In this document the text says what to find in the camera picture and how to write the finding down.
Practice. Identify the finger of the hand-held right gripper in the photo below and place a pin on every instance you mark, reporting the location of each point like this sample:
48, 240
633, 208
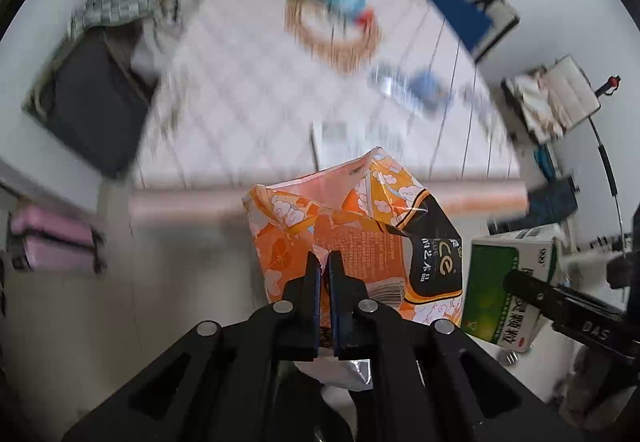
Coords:
535, 294

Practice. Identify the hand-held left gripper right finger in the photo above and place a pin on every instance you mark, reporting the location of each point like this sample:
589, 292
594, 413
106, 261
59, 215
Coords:
336, 307

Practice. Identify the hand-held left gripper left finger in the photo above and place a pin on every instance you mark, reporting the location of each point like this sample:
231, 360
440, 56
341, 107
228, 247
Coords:
314, 307

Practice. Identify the green and white carton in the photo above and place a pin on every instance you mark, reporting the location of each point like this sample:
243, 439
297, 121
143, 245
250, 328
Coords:
492, 292

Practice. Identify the orange printed snack bag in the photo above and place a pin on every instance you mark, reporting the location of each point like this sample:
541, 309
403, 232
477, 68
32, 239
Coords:
350, 222

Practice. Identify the dark blue pouch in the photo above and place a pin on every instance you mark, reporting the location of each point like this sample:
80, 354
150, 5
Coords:
555, 199

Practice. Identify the black crate with paper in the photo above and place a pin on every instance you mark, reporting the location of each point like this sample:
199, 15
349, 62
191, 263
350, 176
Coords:
555, 96

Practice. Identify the white quilted mat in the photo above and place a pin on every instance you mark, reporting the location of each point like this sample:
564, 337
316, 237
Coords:
260, 96

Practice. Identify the red tipped tool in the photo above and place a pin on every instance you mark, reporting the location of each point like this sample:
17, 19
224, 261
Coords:
611, 84

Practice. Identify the blue packet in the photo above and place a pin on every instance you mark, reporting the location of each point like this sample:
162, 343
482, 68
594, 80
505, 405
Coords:
431, 91

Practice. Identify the silver packet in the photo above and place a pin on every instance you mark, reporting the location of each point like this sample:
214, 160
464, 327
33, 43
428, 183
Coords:
386, 80

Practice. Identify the pink case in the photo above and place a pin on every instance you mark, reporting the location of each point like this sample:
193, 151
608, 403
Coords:
50, 224
55, 257

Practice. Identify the blue board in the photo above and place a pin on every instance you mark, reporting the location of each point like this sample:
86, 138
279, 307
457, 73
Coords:
460, 11

